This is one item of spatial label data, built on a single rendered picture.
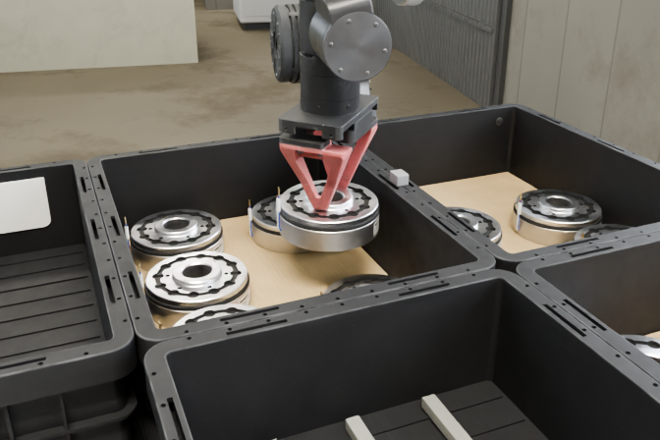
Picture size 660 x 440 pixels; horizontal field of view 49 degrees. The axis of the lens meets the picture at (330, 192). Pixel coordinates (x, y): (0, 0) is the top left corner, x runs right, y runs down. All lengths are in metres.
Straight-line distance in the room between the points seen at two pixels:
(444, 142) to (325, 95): 0.38
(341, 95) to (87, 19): 4.84
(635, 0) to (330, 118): 2.62
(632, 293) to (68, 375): 0.48
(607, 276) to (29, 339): 0.53
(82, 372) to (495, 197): 0.64
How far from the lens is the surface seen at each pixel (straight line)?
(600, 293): 0.68
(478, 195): 1.00
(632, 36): 3.23
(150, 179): 0.88
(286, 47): 1.61
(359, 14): 0.58
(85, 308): 0.77
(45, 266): 0.87
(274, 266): 0.81
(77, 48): 5.51
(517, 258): 0.63
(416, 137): 0.99
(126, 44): 5.48
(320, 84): 0.66
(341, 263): 0.81
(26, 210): 0.88
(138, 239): 0.82
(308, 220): 0.70
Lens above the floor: 1.22
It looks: 23 degrees down
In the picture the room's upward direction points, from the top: straight up
